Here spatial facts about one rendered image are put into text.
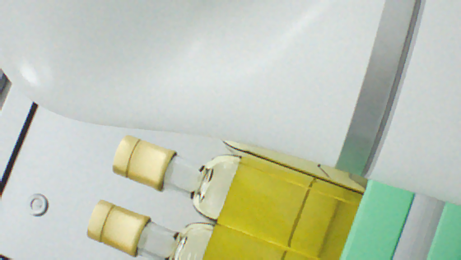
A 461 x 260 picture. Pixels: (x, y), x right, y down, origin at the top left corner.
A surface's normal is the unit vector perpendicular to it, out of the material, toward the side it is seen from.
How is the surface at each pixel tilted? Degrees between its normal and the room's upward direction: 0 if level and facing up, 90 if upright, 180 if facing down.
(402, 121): 94
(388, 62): 93
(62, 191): 90
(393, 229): 90
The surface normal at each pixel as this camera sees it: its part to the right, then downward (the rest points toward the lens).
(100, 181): -0.03, -0.26
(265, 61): -0.35, 0.19
